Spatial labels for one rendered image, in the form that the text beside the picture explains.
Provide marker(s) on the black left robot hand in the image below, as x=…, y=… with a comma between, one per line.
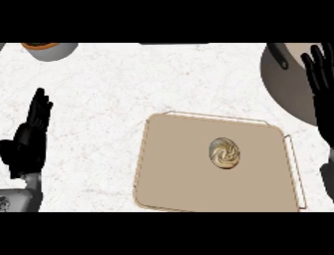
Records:
x=27, y=146

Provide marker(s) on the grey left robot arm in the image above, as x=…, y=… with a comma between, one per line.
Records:
x=16, y=196

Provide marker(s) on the large grey pot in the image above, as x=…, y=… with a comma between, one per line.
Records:
x=292, y=79

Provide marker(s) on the swirled cream cupcake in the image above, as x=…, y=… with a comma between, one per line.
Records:
x=224, y=153

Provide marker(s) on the beige rectangular tray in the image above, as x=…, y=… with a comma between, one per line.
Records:
x=218, y=167

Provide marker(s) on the grey bowl with orange rim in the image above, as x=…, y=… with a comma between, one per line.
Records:
x=50, y=50

